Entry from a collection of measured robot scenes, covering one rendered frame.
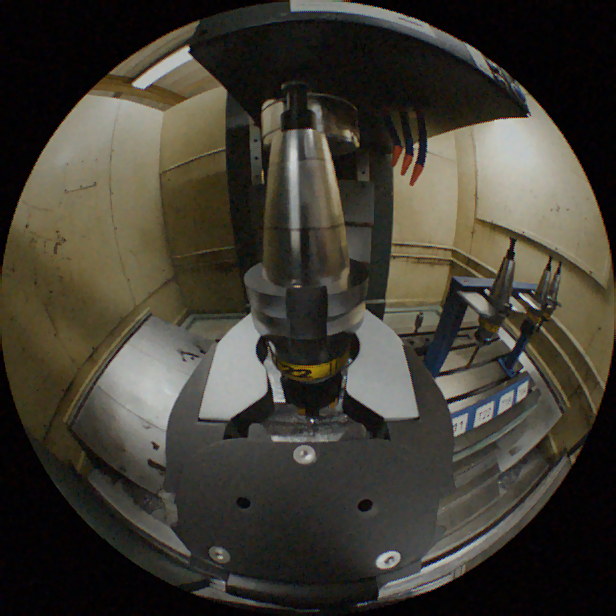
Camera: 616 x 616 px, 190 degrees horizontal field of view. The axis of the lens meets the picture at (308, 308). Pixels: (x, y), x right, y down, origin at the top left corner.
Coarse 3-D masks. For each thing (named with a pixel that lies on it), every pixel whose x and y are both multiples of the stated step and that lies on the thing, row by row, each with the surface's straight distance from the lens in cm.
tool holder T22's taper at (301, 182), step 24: (288, 144) 9; (312, 144) 9; (288, 168) 8; (312, 168) 8; (288, 192) 8; (312, 192) 8; (336, 192) 9; (264, 216) 9; (288, 216) 8; (312, 216) 8; (336, 216) 9; (264, 240) 9; (288, 240) 8; (312, 240) 8; (336, 240) 8; (264, 264) 9; (288, 264) 8; (312, 264) 8; (336, 264) 8
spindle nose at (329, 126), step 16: (288, 80) 34; (320, 80) 34; (336, 80) 35; (272, 96) 34; (320, 96) 32; (336, 96) 33; (352, 96) 37; (272, 112) 33; (320, 112) 30; (336, 112) 31; (352, 112) 34; (272, 128) 32; (320, 128) 29; (336, 128) 30; (352, 128) 32; (336, 144) 34; (352, 144) 34
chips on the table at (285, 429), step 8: (264, 424) 50; (272, 424) 49; (280, 424) 49; (288, 424) 49; (296, 424) 49; (304, 424) 48; (312, 424) 48; (320, 424) 49; (328, 424) 48; (336, 424) 48; (344, 424) 49; (280, 432) 48; (288, 432) 47; (296, 432) 47; (304, 432) 47; (312, 432) 47; (320, 432) 47; (328, 432) 47; (296, 440) 46; (304, 440) 46; (320, 440) 46; (328, 440) 46
